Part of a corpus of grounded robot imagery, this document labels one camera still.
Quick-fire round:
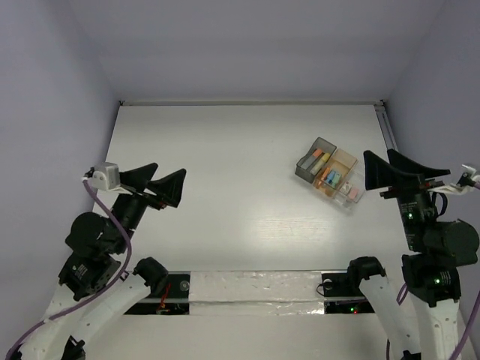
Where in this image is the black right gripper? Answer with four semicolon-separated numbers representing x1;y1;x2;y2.
363;146;449;249

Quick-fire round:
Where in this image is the pink mini stapler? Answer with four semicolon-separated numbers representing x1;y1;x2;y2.
348;187;359;200

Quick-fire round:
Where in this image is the green highlighter pen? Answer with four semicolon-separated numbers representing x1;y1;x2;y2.
332;172;341;186

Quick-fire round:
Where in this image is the orange highlighter pen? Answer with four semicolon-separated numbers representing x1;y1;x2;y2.
317;167;331;188

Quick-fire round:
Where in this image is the yellow highlighter pen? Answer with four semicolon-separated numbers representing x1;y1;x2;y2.
312;153;331;174

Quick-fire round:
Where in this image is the clear orange-tipped highlighter pen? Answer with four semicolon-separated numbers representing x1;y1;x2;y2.
303;148;323;170

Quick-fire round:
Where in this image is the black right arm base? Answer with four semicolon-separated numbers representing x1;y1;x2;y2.
316;271;374;314

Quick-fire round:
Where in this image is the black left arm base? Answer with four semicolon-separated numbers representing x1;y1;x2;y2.
124;272;191;316

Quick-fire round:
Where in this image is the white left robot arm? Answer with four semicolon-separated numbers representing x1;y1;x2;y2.
5;162;187;359

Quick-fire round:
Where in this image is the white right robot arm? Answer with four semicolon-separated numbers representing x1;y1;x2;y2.
345;149;479;359

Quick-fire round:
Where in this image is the clear plastic container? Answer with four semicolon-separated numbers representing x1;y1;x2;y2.
331;170;365;215

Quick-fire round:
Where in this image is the smoky grey plastic container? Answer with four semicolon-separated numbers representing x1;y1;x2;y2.
295;137;338;184

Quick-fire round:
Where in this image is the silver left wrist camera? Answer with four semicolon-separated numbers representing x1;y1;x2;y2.
82;162;129;194

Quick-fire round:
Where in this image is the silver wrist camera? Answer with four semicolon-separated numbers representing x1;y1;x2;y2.
82;162;129;194
434;163;480;198

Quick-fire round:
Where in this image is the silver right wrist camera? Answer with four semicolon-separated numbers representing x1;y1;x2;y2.
434;163;480;198

